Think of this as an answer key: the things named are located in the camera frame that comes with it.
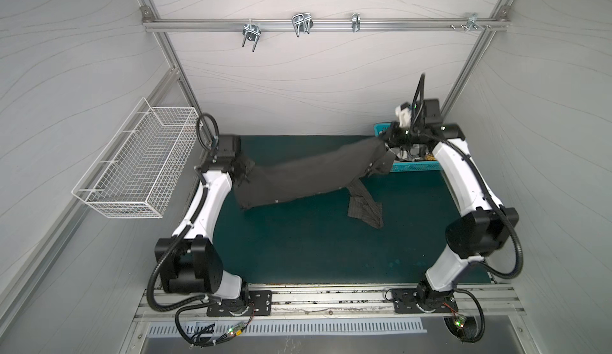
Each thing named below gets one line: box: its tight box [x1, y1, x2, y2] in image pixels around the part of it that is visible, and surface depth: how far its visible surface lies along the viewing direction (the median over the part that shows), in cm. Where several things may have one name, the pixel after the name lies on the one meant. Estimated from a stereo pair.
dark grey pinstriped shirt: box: [230, 136, 397, 229], surface depth 90 cm
